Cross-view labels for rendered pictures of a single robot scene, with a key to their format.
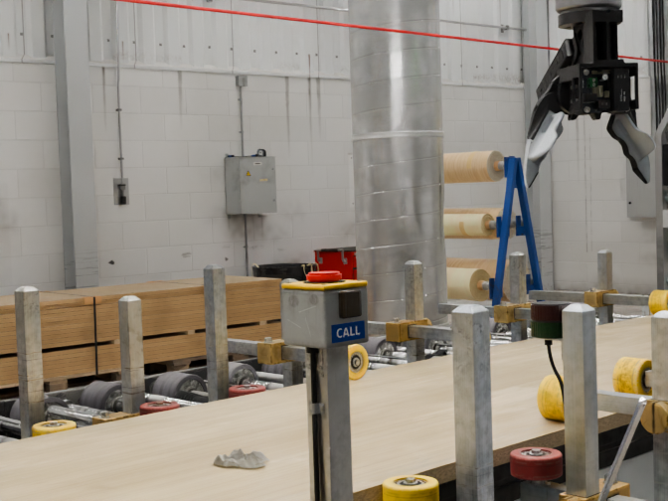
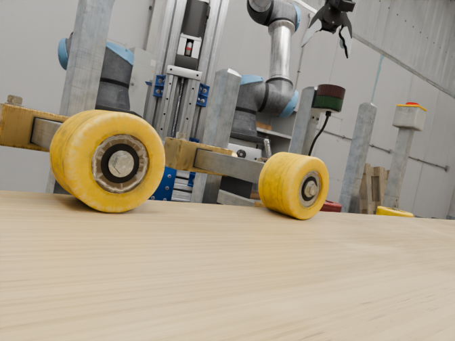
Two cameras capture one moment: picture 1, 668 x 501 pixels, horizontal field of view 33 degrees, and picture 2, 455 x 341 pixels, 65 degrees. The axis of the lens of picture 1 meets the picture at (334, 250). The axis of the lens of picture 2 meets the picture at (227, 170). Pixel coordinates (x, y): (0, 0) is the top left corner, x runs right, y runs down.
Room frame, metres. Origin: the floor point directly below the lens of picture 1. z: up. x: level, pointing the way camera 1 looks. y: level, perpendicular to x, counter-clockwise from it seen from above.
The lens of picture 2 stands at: (2.45, -0.46, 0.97)
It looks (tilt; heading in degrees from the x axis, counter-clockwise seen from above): 3 degrees down; 183
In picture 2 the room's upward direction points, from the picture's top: 11 degrees clockwise
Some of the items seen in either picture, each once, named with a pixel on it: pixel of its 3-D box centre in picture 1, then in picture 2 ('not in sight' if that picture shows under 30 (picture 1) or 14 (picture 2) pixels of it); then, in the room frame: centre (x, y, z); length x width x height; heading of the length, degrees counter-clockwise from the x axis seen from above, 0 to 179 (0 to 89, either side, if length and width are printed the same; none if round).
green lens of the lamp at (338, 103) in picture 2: (551, 328); (328, 104); (1.65, -0.32, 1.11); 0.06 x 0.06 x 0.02
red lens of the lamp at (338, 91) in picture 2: (551, 311); (330, 93); (1.65, -0.32, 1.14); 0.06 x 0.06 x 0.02
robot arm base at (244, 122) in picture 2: not in sight; (240, 122); (1.04, -0.53, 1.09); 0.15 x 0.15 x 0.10
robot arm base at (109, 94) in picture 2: not in sight; (111, 95); (1.13, -1.02, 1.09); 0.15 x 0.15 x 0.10
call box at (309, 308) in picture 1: (325, 315); (409, 118); (1.26, 0.01, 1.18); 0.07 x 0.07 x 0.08; 45
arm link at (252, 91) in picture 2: not in sight; (247, 93); (1.04, -0.52, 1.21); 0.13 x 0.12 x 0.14; 108
